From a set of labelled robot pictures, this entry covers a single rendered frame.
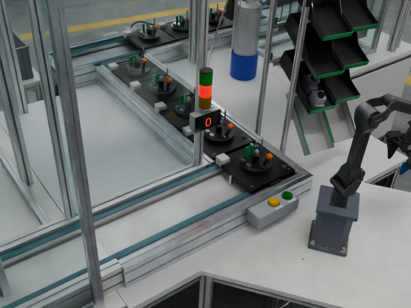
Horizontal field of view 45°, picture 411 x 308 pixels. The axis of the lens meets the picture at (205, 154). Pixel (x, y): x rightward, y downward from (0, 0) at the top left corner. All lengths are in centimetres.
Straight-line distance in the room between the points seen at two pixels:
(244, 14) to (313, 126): 85
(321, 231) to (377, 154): 73
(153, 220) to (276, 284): 51
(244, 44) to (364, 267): 145
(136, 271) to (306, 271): 61
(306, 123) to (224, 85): 81
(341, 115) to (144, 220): 102
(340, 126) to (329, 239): 61
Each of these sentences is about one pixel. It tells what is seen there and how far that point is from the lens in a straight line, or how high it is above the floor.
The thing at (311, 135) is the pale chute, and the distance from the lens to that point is 222.
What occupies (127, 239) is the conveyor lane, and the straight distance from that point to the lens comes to 187.
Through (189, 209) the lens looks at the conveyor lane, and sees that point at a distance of 197.
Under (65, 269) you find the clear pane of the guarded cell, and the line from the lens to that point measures 155.
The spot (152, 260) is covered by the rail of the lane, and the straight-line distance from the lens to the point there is 178.
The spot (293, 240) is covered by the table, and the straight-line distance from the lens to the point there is 199.
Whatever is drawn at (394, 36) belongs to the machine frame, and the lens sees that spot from 355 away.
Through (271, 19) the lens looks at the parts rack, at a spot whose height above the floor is 150.
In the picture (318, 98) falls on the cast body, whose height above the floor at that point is 126.
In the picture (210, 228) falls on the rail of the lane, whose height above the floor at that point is 95.
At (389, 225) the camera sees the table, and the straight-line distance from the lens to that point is 216.
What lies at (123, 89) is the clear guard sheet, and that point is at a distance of 172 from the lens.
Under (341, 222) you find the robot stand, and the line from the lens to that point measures 187.
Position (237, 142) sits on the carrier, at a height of 97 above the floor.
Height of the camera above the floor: 228
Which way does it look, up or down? 37 degrees down
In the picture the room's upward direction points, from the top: 3 degrees clockwise
